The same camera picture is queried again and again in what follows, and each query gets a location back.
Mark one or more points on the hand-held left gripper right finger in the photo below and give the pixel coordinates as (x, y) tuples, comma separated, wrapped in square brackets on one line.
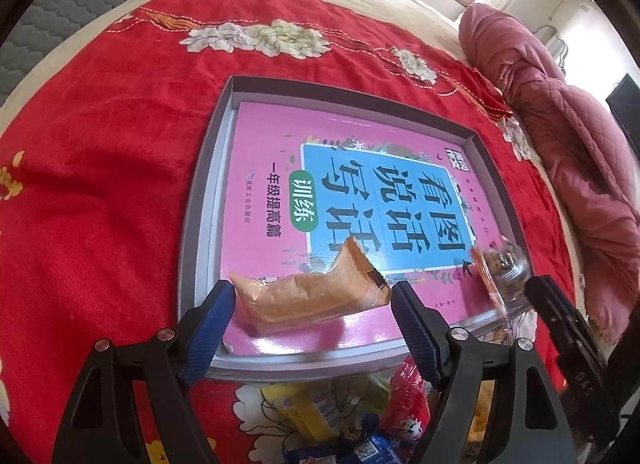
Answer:
[(415, 329)]

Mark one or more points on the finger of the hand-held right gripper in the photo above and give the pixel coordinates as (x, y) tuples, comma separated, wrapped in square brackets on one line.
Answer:
[(565, 324)]

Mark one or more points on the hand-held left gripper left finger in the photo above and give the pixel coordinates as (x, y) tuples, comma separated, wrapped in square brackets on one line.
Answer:
[(210, 329)]

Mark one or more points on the red snack packet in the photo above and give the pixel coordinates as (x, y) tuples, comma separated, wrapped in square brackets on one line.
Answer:
[(405, 404)]

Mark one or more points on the clear packet brown snack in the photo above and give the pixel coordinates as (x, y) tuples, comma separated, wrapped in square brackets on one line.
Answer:
[(500, 264)]

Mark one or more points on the orange snack packet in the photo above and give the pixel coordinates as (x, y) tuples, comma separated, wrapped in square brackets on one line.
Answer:
[(300, 299)]

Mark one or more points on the grey cardboard box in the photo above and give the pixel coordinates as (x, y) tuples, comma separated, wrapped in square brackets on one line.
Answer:
[(197, 224)]

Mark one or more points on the long yellow snack packet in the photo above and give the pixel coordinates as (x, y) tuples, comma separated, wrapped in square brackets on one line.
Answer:
[(310, 409)]

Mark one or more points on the blue snack packet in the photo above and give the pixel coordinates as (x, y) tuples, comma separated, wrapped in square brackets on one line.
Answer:
[(370, 451)]

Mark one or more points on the pink book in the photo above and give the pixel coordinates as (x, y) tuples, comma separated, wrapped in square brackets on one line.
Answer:
[(260, 169)]

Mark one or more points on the red floral blanket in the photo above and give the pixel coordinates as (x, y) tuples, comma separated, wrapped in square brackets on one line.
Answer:
[(100, 194)]

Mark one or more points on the pink quilt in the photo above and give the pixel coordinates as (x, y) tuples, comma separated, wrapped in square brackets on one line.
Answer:
[(575, 144)]

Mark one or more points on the black television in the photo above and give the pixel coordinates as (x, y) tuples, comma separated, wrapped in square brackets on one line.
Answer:
[(627, 109)]

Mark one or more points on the grey quilted headboard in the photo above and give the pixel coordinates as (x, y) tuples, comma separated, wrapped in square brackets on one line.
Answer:
[(50, 19)]

